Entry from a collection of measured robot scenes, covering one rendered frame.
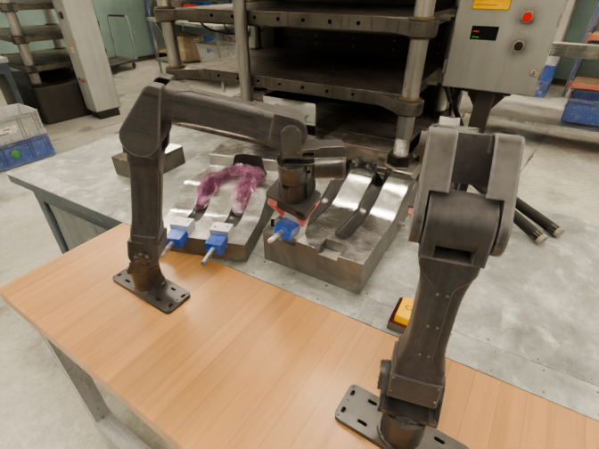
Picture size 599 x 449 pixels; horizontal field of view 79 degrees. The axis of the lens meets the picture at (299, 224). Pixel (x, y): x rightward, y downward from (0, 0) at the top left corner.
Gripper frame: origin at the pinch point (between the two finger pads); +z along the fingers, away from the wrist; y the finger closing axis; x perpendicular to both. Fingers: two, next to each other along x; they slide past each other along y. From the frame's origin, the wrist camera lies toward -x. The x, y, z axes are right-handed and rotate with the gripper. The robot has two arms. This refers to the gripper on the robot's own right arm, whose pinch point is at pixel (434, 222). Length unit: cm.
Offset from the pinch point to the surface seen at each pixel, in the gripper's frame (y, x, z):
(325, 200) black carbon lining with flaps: 30.0, -3.4, 9.3
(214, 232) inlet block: 47, 20, -3
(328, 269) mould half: 18.4, 17.5, 3.0
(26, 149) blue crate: 361, -28, 103
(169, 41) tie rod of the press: 139, -64, 9
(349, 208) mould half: 22.4, -2.9, 8.7
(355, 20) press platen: 49, -74, 2
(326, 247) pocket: 21.2, 12.4, 3.0
